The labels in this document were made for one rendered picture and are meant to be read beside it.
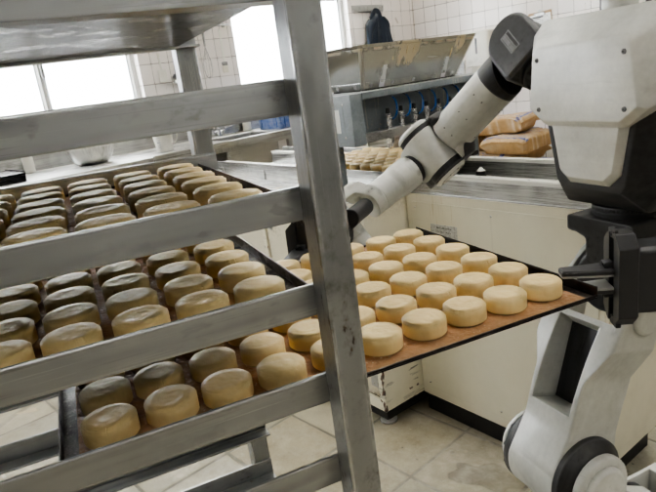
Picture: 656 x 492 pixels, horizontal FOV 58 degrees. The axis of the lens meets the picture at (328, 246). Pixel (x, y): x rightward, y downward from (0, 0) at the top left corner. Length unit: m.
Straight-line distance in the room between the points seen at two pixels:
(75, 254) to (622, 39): 0.74
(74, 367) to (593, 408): 0.83
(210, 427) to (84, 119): 0.28
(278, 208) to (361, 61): 1.46
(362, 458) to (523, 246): 1.24
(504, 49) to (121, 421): 0.90
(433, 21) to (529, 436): 6.01
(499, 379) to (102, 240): 1.65
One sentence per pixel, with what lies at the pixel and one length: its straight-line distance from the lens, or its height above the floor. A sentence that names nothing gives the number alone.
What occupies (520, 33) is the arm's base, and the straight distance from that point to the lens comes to 1.17.
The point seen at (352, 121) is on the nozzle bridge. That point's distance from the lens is 1.85.
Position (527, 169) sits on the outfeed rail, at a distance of 2.06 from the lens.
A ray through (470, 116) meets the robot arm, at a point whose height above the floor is 1.13.
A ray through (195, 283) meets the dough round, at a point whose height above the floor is 1.06.
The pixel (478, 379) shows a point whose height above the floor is 0.23.
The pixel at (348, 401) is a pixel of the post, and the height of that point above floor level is 0.96.
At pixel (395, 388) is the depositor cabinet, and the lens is 2.17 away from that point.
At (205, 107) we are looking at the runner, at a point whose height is 1.23.
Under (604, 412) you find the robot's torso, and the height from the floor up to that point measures 0.65.
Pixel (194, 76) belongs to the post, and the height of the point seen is 1.27.
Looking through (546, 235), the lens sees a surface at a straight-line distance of 1.70.
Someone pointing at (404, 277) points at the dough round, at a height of 0.97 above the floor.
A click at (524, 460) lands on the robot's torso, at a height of 0.57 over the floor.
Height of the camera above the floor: 1.24
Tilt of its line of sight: 16 degrees down
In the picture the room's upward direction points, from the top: 8 degrees counter-clockwise
